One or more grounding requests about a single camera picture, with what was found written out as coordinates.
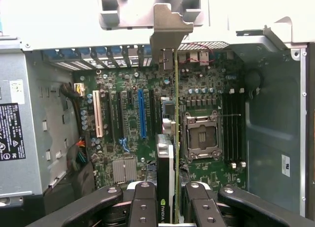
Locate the black round speaker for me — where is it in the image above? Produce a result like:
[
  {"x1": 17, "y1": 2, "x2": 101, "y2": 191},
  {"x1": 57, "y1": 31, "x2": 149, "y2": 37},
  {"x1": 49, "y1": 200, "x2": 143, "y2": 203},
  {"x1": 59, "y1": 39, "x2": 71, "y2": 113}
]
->
[{"x1": 244, "y1": 68, "x2": 263, "y2": 90}]

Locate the green motherboard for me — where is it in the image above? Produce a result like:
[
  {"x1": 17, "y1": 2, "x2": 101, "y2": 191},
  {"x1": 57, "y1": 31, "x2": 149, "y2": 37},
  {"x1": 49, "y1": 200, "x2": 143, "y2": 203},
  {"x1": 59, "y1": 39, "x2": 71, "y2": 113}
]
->
[{"x1": 73, "y1": 62, "x2": 247, "y2": 191}]

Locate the silver power supply unit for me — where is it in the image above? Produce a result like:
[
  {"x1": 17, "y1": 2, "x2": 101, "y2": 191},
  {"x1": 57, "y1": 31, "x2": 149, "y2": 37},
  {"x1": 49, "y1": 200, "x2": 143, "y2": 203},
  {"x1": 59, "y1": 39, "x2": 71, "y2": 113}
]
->
[{"x1": 0, "y1": 37, "x2": 45, "y2": 197}]

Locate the white expansion slot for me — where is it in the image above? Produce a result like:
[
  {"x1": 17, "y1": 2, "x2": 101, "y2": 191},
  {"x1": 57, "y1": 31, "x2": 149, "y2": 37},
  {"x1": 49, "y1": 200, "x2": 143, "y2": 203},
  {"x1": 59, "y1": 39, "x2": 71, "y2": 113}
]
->
[{"x1": 93, "y1": 90, "x2": 103, "y2": 138}]

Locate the metal CPU socket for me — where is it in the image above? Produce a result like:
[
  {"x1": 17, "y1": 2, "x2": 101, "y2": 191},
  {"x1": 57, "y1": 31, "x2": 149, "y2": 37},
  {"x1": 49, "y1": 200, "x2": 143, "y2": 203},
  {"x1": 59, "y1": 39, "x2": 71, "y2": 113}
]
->
[{"x1": 182, "y1": 111, "x2": 222, "y2": 163}]

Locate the black open PC case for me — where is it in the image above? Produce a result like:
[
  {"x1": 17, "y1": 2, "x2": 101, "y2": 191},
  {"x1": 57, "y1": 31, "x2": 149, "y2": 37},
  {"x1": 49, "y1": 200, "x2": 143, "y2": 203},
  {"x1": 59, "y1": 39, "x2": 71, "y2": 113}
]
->
[{"x1": 0, "y1": 16, "x2": 315, "y2": 220}]

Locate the silver chipset heatsink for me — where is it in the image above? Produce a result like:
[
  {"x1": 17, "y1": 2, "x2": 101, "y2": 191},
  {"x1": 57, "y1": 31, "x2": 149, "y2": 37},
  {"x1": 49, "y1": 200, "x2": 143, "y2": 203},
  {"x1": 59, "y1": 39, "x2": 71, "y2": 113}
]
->
[{"x1": 112, "y1": 159, "x2": 136, "y2": 183}]

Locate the black sleeved power cable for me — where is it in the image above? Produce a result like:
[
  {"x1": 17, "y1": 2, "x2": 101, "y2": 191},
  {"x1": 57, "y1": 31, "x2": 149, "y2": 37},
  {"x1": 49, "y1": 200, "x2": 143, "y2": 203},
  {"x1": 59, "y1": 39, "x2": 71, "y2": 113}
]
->
[{"x1": 60, "y1": 82, "x2": 83, "y2": 139}]

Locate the black RAM slot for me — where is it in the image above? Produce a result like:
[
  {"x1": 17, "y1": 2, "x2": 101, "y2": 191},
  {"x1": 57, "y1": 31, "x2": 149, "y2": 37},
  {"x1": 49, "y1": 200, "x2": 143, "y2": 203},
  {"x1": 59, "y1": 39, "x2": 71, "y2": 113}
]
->
[
  {"x1": 239, "y1": 88, "x2": 247, "y2": 168},
  {"x1": 228, "y1": 88, "x2": 237, "y2": 168},
  {"x1": 222, "y1": 93, "x2": 228, "y2": 163},
  {"x1": 234, "y1": 93, "x2": 240, "y2": 163}
]

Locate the black plastic shroud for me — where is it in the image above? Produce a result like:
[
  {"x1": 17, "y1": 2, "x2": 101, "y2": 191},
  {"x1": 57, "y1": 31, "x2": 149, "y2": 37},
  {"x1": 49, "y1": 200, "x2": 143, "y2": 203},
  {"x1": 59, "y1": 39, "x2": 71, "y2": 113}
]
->
[{"x1": 43, "y1": 160, "x2": 96, "y2": 213}]

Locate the coloured power wire bundle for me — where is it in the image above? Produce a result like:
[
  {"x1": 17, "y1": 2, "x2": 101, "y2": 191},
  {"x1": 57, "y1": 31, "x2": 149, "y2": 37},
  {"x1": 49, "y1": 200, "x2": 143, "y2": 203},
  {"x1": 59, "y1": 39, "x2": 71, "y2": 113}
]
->
[{"x1": 66, "y1": 137, "x2": 89, "y2": 172}]

